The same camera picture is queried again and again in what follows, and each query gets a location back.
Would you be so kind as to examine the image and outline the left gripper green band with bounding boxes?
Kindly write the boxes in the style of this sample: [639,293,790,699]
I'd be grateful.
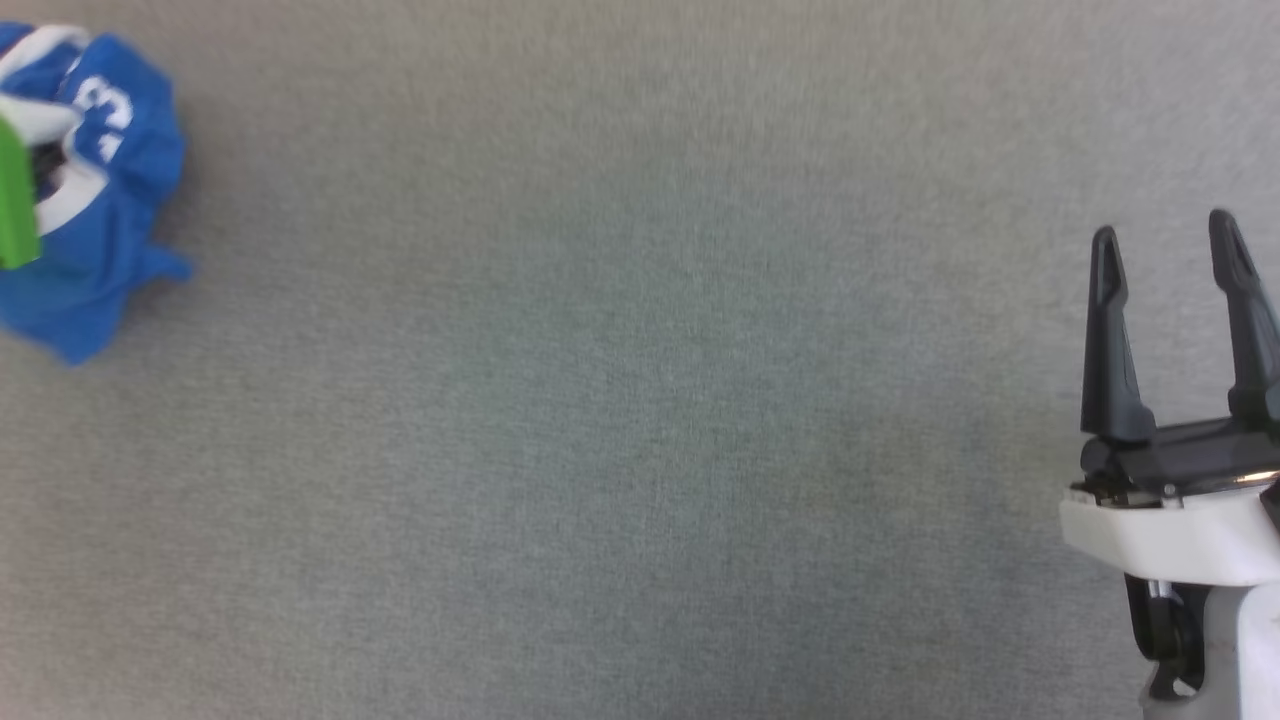
[0,115,43,271]

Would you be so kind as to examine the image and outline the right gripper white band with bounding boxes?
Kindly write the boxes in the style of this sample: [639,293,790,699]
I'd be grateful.
[1058,208,1280,586]

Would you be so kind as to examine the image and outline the blue garment with white print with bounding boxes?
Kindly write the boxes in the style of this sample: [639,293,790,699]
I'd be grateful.
[0,22,194,366]

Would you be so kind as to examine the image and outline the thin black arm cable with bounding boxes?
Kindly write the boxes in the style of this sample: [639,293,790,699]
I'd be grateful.
[1125,574,1203,701]

